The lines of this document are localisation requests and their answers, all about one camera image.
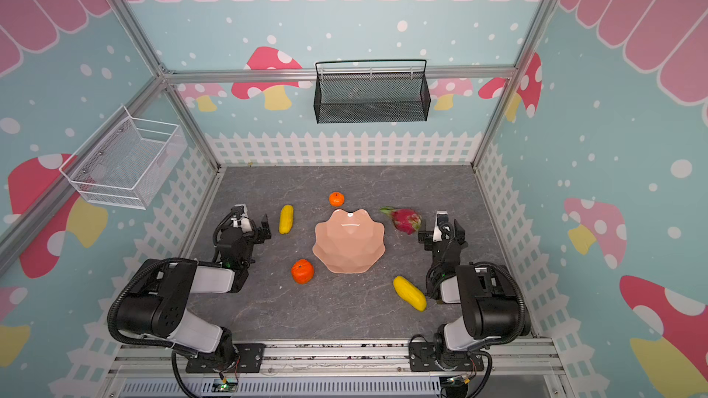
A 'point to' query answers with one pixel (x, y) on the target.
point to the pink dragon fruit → (406, 220)
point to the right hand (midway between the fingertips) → (440, 220)
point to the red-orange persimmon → (302, 271)
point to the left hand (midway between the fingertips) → (253, 220)
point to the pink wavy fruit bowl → (349, 242)
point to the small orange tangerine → (336, 199)
